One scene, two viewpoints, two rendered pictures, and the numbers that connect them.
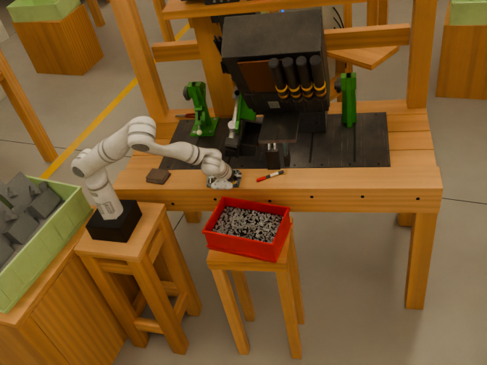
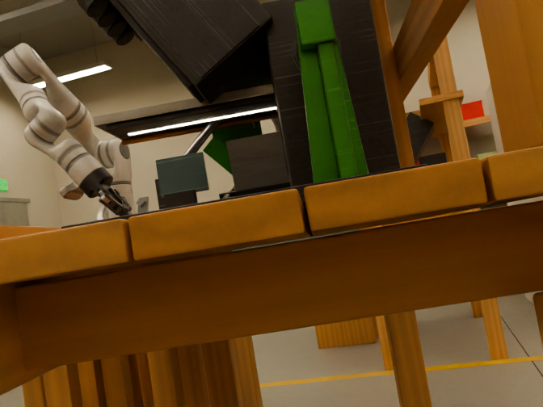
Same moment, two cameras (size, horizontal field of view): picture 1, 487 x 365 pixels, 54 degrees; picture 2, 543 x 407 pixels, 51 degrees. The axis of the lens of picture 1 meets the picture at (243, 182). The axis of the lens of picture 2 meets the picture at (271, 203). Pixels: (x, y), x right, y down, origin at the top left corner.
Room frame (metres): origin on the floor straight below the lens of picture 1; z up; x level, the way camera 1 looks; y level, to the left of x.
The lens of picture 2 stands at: (1.62, -1.34, 0.84)
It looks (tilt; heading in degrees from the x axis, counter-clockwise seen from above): 4 degrees up; 76
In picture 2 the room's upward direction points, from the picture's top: 9 degrees counter-clockwise
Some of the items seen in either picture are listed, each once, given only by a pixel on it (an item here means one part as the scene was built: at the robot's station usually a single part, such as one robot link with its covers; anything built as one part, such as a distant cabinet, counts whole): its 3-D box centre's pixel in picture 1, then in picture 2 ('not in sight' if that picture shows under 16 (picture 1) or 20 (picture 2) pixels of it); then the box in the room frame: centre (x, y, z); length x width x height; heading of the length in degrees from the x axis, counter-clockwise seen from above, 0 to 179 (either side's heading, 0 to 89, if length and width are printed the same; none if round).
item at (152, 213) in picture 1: (121, 228); not in sight; (1.59, 0.59, 0.83); 0.32 x 0.32 x 0.04; 67
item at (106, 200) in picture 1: (106, 198); (120, 211); (1.59, 0.59, 1.03); 0.09 x 0.09 x 0.17; 75
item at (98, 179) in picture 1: (90, 169); (115, 165); (1.60, 0.60, 1.19); 0.09 x 0.09 x 0.17; 58
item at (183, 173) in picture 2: (285, 149); (184, 191); (1.73, -0.22, 0.97); 0.10 x 0.02 x 0.14; 162
